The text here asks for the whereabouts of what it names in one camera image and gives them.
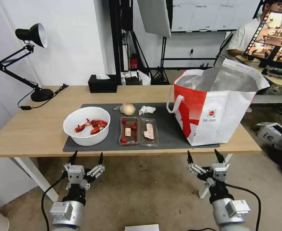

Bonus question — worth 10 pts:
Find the black light stand tripod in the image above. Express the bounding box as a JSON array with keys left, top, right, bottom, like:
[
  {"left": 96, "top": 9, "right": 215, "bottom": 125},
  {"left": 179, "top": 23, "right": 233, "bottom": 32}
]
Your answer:
[{"left": 151, "top": 36, "right": 171, "bottom": 85}]

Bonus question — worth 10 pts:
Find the clear plastic food tray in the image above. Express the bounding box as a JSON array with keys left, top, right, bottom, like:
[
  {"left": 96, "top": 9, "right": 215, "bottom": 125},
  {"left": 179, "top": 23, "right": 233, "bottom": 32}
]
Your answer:
[
  {"left": 139, "top": 117, "right": 160, "bottom": 147},
  {"left": 118, "top": 116, "right": 141, "bottom": 146}
]

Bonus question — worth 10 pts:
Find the white printed carton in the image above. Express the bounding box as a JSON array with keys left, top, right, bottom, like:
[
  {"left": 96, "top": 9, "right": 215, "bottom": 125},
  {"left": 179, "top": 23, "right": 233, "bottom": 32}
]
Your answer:
[{"left": 257, "top": 122, "right": 282, "bottom": 145}]

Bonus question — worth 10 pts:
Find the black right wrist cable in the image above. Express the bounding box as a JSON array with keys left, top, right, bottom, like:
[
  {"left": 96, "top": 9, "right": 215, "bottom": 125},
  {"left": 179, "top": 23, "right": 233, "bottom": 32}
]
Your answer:
[{"left": 225, "top": 184, "right": 262, "bottom": 231}]

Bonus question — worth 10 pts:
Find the red fire extinguisher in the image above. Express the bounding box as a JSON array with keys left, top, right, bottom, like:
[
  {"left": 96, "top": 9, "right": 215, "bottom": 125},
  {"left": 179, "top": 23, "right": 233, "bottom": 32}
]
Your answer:
[{"left": 130, "top": 54, "right": 139, "bottom": 71}]

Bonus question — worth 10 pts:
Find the plastic-wrapped beige bun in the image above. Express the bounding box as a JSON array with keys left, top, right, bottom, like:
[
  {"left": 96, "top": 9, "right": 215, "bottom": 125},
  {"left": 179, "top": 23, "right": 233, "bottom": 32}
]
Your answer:
[{"left": 114, "top": 103, "right": 136, "bottom": 117}]

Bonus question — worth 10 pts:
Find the white robot front shell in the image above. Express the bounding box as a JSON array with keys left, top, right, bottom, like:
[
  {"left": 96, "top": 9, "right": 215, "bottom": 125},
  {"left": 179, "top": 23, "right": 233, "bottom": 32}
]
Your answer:
[{"left": 124, "top": 224, "right": 160, "bottom": 231}]

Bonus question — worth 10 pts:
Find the black desk lamp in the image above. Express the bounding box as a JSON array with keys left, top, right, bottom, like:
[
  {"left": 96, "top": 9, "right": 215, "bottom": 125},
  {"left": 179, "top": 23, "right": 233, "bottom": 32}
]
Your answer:
[{"left": 0, "top": 22, "right": 55, "bottom": 102}]

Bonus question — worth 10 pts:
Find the brown cardboard box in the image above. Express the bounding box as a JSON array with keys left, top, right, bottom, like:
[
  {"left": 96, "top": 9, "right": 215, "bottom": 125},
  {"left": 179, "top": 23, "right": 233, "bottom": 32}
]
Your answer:
[{"left": 125, "top": 71, "right": 142, "bottom": 86}]

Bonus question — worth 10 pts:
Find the wooden table with white legs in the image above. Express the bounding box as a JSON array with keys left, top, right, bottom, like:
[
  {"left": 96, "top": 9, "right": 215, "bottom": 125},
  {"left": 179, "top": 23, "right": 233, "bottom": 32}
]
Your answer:
[{"left": 0, "top": 85, "right": 262, "bottom": 202}]

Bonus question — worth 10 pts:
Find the person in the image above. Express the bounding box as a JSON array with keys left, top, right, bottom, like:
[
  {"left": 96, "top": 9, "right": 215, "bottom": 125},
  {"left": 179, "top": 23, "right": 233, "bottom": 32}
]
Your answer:
[{"left": 226, "top": 0, "right": 282, "bottom": 59}]

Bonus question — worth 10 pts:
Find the white plastic bag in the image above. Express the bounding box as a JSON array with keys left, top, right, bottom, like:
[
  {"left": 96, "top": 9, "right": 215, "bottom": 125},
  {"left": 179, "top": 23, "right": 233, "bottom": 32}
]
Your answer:
[{"left": 137, "top": 69, "right": 152, "bottom": 86}]

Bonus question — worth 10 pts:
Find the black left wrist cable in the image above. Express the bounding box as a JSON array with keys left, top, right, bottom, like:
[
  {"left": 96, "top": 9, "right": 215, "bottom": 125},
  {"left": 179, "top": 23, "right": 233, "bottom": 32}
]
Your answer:
[{"left": 41, "top": 172, "right": 70, "bottom": 231}]

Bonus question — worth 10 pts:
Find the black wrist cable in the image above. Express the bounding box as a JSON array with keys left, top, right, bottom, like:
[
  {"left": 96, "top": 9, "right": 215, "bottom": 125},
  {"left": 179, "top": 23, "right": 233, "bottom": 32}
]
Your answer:
[
  {"left": 225, "top": 184, "right": 262, "bottom": 231},
  {"left": 41, "top": 172, "right": 70, "bottom": 231}
]

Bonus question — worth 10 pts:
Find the black tissue box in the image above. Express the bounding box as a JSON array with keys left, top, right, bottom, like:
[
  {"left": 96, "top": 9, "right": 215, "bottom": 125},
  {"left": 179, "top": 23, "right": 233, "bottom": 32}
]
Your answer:
[{"left": 87, "top": 74, "right": 118, "bottom": 94}]

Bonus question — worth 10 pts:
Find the pale meat slice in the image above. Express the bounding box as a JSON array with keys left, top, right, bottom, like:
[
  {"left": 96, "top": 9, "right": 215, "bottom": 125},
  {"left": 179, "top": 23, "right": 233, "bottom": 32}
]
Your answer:
[{"left": 143, "top": 123, "right": 155, "bottom": 140}]

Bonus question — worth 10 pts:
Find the whiteboard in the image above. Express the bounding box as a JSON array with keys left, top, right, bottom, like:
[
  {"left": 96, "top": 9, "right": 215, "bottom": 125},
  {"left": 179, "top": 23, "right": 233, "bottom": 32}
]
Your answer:
[{"left": 170, "top": 0, "right": 263, "bottom": 33}]

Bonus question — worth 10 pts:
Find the crumpled white tissue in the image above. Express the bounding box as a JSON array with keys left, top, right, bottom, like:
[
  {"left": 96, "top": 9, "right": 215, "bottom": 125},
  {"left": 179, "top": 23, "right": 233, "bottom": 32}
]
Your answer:
[{"left": 138, "top": 105, "right": 157, "bottom": 116}]

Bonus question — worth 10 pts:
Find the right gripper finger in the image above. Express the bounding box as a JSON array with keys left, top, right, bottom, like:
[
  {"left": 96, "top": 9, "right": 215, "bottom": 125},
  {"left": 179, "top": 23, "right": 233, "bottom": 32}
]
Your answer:
[
  {"left": 214, "top": 149, "right": 231, "bottom": 169},
  {"left": 187, "top": 150, "right": 207, "bottom": 176}
]

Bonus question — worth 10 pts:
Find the red and white takeout bag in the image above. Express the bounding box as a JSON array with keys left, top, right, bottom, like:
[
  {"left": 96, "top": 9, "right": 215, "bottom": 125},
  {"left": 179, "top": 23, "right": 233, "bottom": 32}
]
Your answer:
[{"left": 166, "top": 58, "right": 271, "bottom": 147}]

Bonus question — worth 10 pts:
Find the dark grey table mat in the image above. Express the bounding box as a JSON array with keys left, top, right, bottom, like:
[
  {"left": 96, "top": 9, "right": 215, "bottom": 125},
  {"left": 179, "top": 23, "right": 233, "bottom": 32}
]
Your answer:
[{"left": 62, "top": 103, "right": 220, "bottom": 153}]

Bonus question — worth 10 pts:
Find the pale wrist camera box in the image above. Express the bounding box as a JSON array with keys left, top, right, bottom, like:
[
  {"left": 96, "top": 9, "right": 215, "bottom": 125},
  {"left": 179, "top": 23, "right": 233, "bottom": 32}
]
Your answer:
[
  {"left": 67, "top": 165, "right": 85, "bottom": 184},
  {"left": 210, "top": 163, "right": 228, "bottom": 180}
]

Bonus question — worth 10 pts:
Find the white round bowl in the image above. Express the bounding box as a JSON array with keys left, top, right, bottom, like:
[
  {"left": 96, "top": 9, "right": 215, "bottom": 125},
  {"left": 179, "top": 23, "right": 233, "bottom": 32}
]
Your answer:
[{"left": 63, "top": 107, "right": 111, "bottom": 147}]

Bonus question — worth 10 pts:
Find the computer monitor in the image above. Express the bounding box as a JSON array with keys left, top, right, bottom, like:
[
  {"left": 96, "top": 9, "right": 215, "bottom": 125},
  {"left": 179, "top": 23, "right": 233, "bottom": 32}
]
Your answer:
[{"left": 242, "top": 10, "right": 282, "bottom": 69}]

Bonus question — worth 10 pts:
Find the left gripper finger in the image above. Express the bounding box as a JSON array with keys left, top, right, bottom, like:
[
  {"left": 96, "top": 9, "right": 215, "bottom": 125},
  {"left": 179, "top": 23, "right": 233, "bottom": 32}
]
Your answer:
[
  {"left": 63, "top": 150, "right": 79, "bottom": 171},
  {"left": 87, "top": 152, "right": 106, "bottom": 178}
]

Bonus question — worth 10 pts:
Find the black lamp power cable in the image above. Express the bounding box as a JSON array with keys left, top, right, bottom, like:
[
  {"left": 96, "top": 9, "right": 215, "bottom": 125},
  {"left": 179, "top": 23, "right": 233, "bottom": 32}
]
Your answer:
[{"left": 17, "top": 83, "right": 69, "bottom": 111}]

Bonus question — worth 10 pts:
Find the black metal frame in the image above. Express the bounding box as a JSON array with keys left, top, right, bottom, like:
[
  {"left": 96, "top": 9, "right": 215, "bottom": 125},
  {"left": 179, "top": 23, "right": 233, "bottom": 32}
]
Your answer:
[{"left": 108, "top": 0, "right": 135, "bottom": 86}]

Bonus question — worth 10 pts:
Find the white softbox panel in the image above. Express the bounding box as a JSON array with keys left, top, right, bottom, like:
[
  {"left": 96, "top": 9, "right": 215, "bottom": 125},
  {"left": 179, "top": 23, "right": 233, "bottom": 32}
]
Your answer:
[{"left": 136, "top": 0, "right": 172, "bottom": 39}]

